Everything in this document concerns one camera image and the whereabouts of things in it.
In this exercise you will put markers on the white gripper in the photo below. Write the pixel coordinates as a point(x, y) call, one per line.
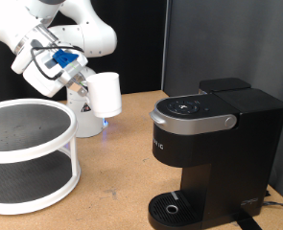
point(48, 78)

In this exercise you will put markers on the black Keurig coffee machine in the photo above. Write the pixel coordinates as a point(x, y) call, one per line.
point(243, 143)

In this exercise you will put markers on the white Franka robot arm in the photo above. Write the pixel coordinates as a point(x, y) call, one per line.
point(67, 38)

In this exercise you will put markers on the black curtain backdrop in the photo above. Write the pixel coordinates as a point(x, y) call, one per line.
point(137, 48)

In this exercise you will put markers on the white two-tier turntable shelf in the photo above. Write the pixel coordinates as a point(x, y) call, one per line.
point(19, 134)

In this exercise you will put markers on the grey partition panel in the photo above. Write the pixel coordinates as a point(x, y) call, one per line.
point(243, 38)

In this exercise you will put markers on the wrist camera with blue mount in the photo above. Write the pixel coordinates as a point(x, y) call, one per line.
point(64, 59)

